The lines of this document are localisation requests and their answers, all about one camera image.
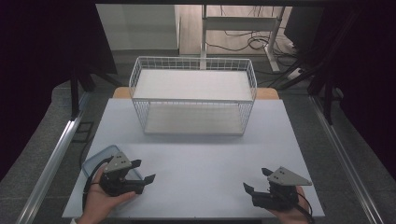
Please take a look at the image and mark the white power strip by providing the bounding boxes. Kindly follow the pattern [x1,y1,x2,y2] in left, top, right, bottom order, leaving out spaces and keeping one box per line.
[285,67,305,81]

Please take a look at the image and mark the white wire shelf rack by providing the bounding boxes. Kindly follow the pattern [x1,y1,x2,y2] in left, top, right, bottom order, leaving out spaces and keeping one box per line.
[128,56,258,137]

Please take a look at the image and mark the black floor cables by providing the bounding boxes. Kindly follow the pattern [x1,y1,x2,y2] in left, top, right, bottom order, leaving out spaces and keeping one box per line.
[205,5,301,54]

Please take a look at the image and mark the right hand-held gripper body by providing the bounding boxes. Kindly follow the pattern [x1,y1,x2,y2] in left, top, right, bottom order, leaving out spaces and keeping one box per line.
[251,166,313,213]

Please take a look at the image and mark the white cabinet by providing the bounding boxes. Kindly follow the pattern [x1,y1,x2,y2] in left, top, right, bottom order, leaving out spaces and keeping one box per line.
[95,3,182,52]

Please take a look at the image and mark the person's left hand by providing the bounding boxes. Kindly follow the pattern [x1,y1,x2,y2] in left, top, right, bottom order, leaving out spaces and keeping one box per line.
[79,167,137,221]

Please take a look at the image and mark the aluminium rail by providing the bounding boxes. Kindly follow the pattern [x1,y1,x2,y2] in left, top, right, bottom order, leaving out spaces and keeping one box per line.
[308,93,386,224]
[15,92,92,224]

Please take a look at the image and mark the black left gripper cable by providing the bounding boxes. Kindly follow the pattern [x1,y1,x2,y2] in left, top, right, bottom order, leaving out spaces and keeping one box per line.
[81,157,114,214]

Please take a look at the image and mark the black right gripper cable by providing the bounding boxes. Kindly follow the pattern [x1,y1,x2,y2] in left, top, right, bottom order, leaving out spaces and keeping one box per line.
[295,191,316,224]

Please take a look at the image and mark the white metal desk frame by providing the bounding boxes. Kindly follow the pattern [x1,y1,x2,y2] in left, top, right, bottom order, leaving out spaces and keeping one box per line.
[200,4,287,73]

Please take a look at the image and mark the dark curtain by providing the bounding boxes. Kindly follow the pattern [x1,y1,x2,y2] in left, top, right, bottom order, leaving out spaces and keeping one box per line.
[0,0,119,183]
[311,4,396,174]

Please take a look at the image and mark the wooden table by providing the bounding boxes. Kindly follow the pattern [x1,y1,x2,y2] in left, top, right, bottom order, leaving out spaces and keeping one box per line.
[112,86,280,101]

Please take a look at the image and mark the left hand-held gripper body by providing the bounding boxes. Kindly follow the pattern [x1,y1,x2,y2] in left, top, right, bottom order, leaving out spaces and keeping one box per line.
[99,151,146,198]

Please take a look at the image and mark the translucent blue plastic container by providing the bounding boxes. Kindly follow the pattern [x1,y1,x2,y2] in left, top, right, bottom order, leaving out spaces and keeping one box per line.
[81,144,142,189]

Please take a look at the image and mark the person's right hand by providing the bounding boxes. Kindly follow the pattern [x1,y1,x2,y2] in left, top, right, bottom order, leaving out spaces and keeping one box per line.
[267,186,313,224]

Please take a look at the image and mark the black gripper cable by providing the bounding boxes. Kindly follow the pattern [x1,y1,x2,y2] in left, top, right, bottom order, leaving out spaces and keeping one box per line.
[295,191,316,224]
[81,157,114,214]

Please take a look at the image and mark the black metal stand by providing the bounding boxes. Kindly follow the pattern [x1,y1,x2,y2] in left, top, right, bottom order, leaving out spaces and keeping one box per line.
[306,12,365,126]
[69,60,123,121]

